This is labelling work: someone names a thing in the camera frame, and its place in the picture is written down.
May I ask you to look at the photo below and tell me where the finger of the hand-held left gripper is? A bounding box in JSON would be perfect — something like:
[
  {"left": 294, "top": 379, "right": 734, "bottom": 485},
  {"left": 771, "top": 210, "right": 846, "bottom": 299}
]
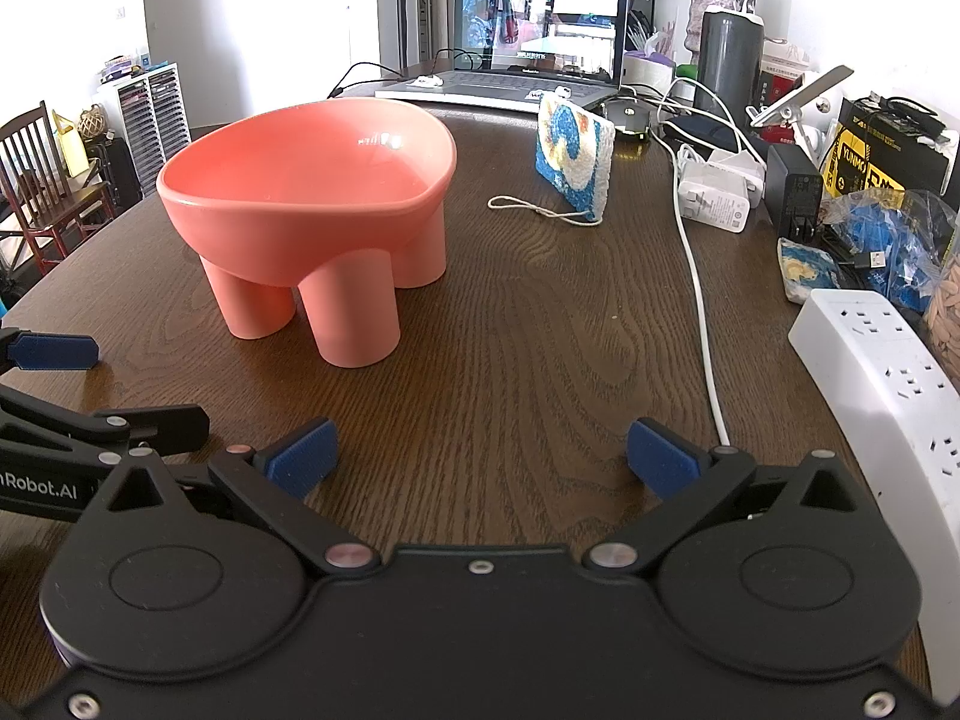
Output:
[
  {"left": 0, "top": 386, "right": 211, "bottom": 466},
  {"left": 0, "top": 326, "right": 100, "bottom": 376}
]

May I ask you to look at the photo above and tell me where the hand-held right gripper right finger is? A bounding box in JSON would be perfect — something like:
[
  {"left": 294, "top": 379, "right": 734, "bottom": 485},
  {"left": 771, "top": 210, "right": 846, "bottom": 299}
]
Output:
[{"left": 581, "top": 416, "right": 875, "bottom": 578}]

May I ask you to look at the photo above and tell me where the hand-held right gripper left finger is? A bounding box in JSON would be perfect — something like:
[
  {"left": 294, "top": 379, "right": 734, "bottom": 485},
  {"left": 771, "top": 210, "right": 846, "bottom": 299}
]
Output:
[{"left": 94, "top": 416, "right": 380, "bottom": 578}]

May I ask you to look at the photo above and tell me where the pink footed bowl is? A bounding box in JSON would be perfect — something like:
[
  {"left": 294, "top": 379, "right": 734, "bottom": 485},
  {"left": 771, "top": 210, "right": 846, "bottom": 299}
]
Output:
[{"left": 156, "top": 97, "right": 458, "bottom": 368}]

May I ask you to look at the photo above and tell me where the blue white sponge with string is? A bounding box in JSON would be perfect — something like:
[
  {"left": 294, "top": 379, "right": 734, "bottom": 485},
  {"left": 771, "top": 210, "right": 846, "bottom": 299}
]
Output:
[{"left": 487, "top": 94, "right": 617, "bottom": 226}]

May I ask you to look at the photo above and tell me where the black case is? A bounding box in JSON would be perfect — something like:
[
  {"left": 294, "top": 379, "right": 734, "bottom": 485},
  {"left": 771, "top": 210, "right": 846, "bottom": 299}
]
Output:
[{"left": 90, "top": 136, "right": 143, "bottom": 203}]

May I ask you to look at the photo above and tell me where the wooden chair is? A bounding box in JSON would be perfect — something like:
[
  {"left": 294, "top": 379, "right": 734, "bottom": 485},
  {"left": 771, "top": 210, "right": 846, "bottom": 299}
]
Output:
[{"left": 0, "top": 100, "right": 113, "bottom": 275}]

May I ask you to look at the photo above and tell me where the yellow paper bag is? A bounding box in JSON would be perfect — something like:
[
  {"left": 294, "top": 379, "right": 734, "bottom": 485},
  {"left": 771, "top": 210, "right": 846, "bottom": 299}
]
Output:
[{"left": 51, "top": 111, "right": 91, "bottom": 177}]

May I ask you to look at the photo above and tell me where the white power strip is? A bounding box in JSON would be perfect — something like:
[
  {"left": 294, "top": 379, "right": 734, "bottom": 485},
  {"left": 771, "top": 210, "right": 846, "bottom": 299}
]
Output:
[{"left": 787, "top": 289, "right": 960, "bottom": 698}]

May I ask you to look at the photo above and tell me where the white drawer cabinet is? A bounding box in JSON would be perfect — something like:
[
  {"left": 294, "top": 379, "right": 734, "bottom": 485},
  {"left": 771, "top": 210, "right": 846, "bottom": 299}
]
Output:
[{"left": 97, "top": 64, "right": 192, "bottom": 200}]

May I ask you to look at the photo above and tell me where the white charger brick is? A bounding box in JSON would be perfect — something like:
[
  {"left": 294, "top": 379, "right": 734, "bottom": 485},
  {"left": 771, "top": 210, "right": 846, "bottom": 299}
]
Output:
[{"left": 677, "top": 146, "right": 766, "bottom": 235}]

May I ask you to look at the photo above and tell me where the black power adapter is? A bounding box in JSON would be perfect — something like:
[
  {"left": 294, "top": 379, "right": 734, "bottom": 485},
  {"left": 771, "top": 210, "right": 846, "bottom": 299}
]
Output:
[{"left": 765, "top": 142, "right": 826, "bottom": 241}]

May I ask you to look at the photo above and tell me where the blue plastic bag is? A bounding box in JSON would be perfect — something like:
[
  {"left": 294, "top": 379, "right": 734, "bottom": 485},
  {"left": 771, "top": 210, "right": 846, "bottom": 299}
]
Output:
[{"left": 821, "top": 187, "right": 960, "bottom": 316}]

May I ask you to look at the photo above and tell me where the dark blue pouch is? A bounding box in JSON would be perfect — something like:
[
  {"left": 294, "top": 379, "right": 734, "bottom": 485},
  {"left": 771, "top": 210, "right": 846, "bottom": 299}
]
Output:
[{"left": 667, "top": 116, "right": 740, "bottom": 155}]

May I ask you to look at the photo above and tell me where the yellow black box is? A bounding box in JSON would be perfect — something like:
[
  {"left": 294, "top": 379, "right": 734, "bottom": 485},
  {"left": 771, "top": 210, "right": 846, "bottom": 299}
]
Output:
[{"left": 817, "top": 97, "right": 960, "bottom": 200}]

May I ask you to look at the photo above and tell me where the silver phone stand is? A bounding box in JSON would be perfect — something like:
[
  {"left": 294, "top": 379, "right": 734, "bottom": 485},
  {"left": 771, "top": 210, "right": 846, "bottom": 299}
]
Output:
[{"left": 746, "top": 64, "right": 856, "bottom": 128}]

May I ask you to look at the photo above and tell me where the dark grey cylinder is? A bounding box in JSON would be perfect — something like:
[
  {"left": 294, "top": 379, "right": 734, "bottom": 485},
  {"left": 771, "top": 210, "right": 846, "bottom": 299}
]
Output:
[{"left": 694, "top": 7, "right": 766, "bottom": 121}]

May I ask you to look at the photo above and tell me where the white carton box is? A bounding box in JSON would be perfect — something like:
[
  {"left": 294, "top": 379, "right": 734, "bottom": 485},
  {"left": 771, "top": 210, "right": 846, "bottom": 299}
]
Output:
[{"left": 761, "top": 37, "right": 818, "bottom": 102}]

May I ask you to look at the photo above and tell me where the vase with flowers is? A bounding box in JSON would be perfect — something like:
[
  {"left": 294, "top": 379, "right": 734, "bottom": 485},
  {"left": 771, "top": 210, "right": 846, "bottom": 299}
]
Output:
[{"left": 616, "top": 0, "right": 740, "bottom": 65}]

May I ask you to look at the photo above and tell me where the silver laptop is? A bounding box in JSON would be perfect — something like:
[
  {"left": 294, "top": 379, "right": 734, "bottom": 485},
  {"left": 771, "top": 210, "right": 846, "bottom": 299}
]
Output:
[{"left": 373, "top": 0, "right": 631, "bottom": 115}]

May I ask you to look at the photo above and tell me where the white cable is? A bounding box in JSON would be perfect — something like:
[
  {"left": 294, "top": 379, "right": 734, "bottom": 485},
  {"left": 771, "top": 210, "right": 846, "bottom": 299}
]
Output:
[{"left": 671, "top": 187, "right": 734, "bottom": 449}]

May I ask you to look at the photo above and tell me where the black usb cable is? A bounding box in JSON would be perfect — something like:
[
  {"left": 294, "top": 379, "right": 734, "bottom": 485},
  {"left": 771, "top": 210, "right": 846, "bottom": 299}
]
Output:
[{"left": 821, "top": 229, "right": 893, "bottom": 275}]

